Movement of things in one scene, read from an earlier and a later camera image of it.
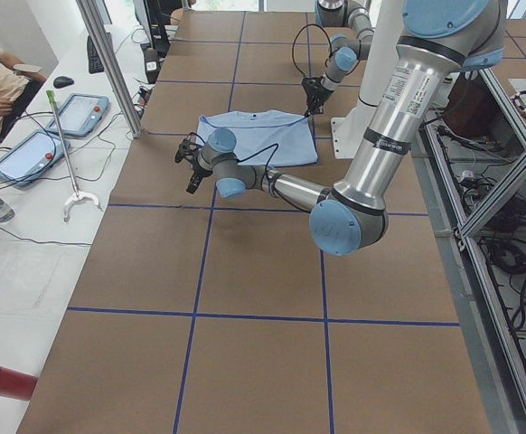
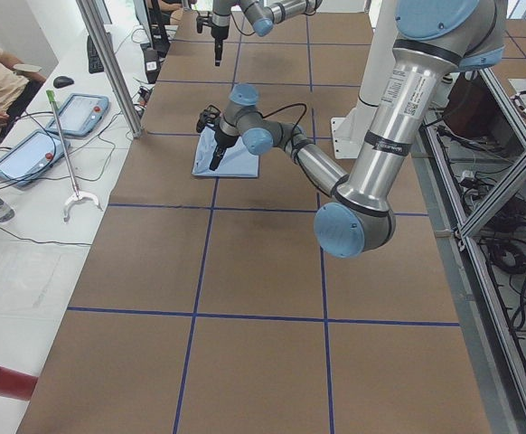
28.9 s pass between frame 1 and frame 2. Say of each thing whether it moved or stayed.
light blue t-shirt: moved
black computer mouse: stayed
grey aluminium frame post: stayed
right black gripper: moved
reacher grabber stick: stayed
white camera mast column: stayed
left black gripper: moved
